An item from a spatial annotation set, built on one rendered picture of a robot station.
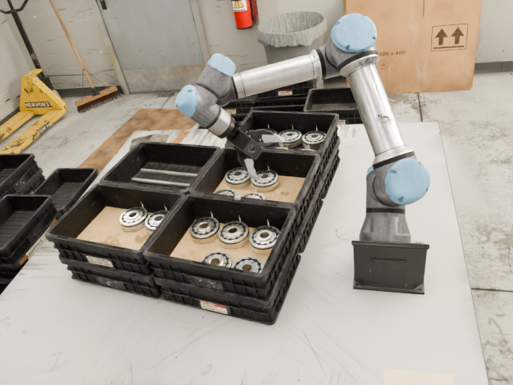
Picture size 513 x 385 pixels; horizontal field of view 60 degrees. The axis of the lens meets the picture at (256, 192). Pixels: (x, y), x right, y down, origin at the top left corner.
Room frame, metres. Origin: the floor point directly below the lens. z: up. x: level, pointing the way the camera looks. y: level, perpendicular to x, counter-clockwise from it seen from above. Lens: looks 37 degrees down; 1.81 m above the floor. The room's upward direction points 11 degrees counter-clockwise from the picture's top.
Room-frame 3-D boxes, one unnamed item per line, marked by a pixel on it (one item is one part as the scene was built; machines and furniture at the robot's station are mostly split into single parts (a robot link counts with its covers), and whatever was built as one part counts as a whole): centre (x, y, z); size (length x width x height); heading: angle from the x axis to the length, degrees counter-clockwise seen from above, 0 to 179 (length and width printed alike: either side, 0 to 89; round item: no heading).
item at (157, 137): (2.10, 0.51, 0.71); 0.22 x 0.19 x 0.01; 71
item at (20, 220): (1.81, 1.25, 0.37); 0.40 x 0.30 x 0.45; 160
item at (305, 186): (1.29, -0.01, 0.92); 0.40 x 0.30 x 0.02; 62
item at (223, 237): (1.08, 0.10, 0.86); 0.10 x 0.10 x 0.01
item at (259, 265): (0.91, 0.07, 0.86); 0.10 x 0.10 x 0.01
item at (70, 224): (1.21, 0.48, 0.87); 0.40 x 0.30 x 0.11; 62
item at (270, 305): (1.02, 0.13, 0.76); 0.40 x 0.30 x 0.12; 62
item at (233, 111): (3.02, 0.03, 0.31); 0.40 x 0.30 x 0.34; 71
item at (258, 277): (1.02, 0.13, 0.92); 0.40 x 0.30 x 0.02; 62
